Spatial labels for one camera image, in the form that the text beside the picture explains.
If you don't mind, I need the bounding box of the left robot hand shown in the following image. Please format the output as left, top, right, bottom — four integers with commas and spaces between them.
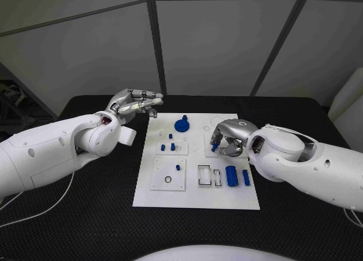
106, 88, 166, 126

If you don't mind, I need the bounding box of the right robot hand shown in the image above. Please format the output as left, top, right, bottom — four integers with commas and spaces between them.
209, 119, 260, 158

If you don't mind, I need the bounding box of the white task board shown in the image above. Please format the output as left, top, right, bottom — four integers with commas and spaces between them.
132, 113, 261, 210

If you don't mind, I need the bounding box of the blue gear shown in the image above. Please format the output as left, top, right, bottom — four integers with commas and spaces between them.
175, 115, 192, 133

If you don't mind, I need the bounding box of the thick blue cylinder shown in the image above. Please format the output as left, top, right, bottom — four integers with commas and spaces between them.
225, 165, 240, 188

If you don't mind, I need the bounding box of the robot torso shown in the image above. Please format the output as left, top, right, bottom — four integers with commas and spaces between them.
133, 245, 290, 261

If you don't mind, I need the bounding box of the white cable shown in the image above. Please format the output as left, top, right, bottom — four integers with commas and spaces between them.
344, 208, 363, 234
0, 171, 77, 231

